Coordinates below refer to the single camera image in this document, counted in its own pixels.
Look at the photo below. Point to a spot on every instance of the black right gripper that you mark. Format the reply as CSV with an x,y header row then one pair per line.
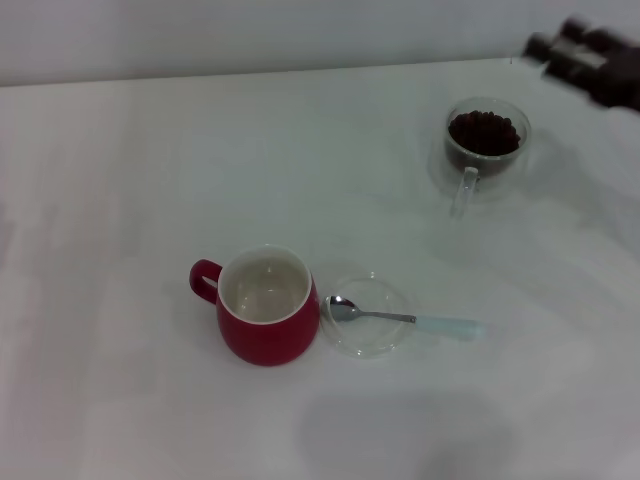
x,y
617,75

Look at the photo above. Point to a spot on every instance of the small clear glass saucer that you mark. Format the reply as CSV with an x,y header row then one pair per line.
x,y
370,340

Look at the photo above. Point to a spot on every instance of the red ceramic mug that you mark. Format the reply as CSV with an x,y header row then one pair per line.
x,y
270,340

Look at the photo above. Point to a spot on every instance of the pile of coffee beans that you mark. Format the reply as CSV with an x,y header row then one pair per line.
x,y
483,132

